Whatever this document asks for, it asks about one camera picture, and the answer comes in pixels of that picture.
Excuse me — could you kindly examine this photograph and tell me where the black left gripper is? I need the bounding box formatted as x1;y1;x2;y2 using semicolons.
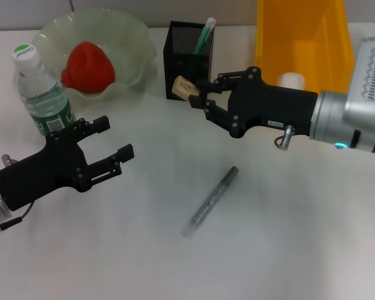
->
0;114;136;213

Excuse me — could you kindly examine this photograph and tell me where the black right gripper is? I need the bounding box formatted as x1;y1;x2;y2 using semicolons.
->
188;65;319;139

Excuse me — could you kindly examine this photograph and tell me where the tan eraser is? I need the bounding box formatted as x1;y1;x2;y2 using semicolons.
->
171;75;203;102

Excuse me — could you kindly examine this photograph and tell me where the green utility knife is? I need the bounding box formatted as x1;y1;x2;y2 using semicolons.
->
192;17;218;56

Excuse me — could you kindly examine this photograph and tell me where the clear water bottle green label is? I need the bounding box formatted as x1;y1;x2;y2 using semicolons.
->
11;43;79;138

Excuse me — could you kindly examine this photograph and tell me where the white paper ball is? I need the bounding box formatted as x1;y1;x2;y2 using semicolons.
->
276;71;307;91

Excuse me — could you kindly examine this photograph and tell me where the red-orange fruit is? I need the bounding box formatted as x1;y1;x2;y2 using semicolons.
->
59;41;116;94

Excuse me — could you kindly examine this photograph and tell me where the grey marker pen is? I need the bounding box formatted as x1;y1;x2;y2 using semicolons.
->
182;165;239;239

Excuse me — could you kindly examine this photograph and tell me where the black mesh pen holder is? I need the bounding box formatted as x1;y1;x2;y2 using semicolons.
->
162;21;216;101

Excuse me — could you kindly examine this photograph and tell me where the pale green glass fruit plate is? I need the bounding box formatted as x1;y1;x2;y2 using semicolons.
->
31;7;159;101

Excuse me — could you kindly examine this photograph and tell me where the yellow plastic bin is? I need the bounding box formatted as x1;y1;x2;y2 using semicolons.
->
254;0;356;96

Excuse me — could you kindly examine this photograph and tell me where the right gripper silver connector cable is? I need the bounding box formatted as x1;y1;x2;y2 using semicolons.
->
273;124;297;151

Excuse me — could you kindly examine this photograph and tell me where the gripper silver connector cable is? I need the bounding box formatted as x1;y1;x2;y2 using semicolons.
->
0;154;36;242
273;124;297;151

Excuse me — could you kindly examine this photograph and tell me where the left gripper silver connector cable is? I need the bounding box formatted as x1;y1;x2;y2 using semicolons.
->
0;154;36;242

